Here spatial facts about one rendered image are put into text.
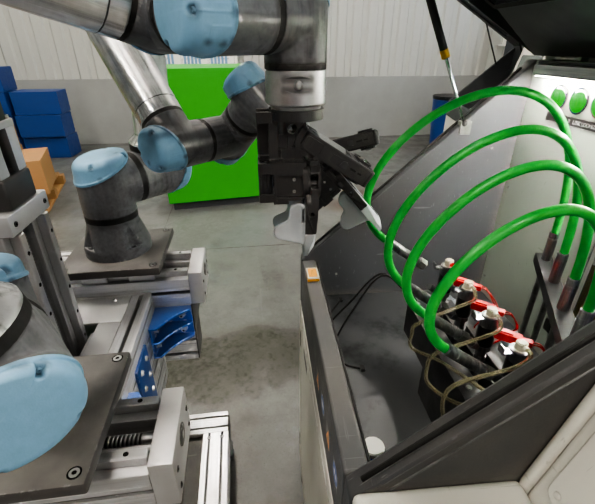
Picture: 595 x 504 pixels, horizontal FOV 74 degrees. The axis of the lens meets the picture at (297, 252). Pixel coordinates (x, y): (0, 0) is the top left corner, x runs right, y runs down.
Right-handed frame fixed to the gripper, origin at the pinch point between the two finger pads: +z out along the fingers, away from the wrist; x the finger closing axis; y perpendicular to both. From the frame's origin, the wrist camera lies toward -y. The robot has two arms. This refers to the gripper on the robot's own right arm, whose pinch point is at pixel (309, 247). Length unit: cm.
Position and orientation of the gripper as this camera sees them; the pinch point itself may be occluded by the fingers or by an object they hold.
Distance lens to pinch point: 59.3
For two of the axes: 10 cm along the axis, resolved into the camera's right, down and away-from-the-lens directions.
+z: 0.0, 8.8, 4.7
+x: 0.9, 4.6, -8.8
